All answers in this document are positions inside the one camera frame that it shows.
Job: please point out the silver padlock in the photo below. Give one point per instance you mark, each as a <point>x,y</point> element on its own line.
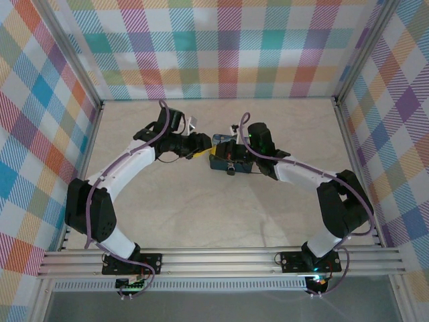
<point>231,171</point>

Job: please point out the dark blue box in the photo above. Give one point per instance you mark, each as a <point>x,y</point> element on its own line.
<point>241,168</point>

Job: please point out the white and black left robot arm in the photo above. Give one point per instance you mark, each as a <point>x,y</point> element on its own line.
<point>134,161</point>

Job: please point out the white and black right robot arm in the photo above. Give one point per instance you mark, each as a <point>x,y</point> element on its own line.
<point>301,171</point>

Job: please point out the green circuit board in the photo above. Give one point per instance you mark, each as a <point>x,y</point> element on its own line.
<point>130,285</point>

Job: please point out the small lit circuit board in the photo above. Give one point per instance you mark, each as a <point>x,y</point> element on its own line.
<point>316,281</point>

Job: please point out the aluminium side rail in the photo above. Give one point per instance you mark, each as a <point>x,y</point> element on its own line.
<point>91,137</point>
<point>347,134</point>

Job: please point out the long aluminium mounting rail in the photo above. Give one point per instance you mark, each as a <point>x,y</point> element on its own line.
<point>218,261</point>

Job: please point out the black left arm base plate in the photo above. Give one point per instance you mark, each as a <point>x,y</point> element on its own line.
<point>151,265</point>

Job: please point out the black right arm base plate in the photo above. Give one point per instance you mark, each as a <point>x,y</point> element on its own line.
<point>291,261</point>

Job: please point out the aluminium frame post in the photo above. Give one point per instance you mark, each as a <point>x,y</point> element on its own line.
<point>365,50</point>
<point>69,50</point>

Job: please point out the aluminium frame leg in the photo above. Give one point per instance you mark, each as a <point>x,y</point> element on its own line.
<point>40,302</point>
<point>402,302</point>

